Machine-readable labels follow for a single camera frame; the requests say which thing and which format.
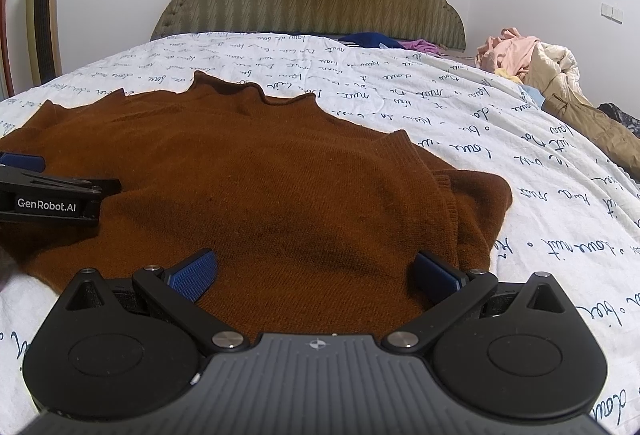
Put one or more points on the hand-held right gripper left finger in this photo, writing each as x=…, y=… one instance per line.
x=195, y=274

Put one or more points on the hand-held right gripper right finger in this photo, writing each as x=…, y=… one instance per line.
x=436, y=273

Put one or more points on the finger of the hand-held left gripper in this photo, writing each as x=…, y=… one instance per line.
x=22, y=161
x=75, y=184

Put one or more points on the brown knit sweater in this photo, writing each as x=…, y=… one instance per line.
x=250, y=175

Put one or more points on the pink clothes pile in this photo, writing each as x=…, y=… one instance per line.
x=505, y=52

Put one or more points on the white script-printed bedsheet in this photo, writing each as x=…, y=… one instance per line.
x=500, y=165

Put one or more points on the gold tower air conditioner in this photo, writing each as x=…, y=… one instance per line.
x=44, y=15

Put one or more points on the light blue cloth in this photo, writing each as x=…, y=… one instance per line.
x=532, y=96

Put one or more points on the khaki garment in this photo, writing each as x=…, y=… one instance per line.
x=590, y=122

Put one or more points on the purple garment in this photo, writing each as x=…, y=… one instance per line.
x=422, y=46

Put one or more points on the cream jacket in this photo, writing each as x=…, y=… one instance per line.
x=555, y=65

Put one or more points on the black garment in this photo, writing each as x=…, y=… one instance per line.
x=620, y=117

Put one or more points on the dark blue garment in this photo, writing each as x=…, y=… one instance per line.
x=370, y=40

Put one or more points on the red-brown wooden door frame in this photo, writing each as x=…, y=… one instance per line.
x=6, y=15

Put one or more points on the white light switch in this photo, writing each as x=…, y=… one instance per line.
x=612, y=12

